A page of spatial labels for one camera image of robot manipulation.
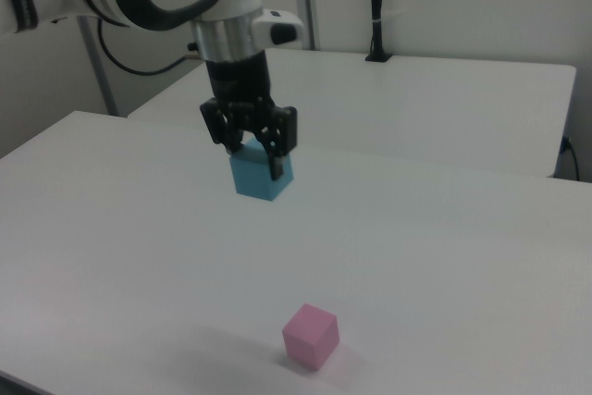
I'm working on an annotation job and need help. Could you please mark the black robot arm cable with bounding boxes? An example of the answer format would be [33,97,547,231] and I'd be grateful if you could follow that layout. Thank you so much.
[96,18,207,77]

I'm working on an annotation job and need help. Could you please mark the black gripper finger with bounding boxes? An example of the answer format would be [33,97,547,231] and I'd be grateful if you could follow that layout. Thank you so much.
[199,97,245,156]
[257,100,300,183]

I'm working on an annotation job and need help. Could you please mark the black velcro strap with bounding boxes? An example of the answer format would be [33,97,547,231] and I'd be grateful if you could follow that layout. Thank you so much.
[0,0,39,35]

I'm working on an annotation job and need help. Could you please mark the pink foam cube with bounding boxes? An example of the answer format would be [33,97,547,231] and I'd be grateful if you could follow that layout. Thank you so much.
[281,302,341,373]

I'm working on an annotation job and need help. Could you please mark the blue foam cube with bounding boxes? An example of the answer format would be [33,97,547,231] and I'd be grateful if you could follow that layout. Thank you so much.
[228,137,296,204]

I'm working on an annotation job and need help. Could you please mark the black camera pole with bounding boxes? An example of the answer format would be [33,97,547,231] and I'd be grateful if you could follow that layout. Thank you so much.
[364,0,395,64]

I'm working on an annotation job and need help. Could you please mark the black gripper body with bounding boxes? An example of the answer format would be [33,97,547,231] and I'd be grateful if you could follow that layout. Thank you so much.
[203,49,278,113]

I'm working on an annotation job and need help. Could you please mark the white side table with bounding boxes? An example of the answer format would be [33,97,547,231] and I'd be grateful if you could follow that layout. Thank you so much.
[127,47,578,179]

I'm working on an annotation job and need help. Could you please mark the black wall power cable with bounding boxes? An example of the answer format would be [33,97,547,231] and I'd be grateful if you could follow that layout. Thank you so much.
[559,135,581,181]

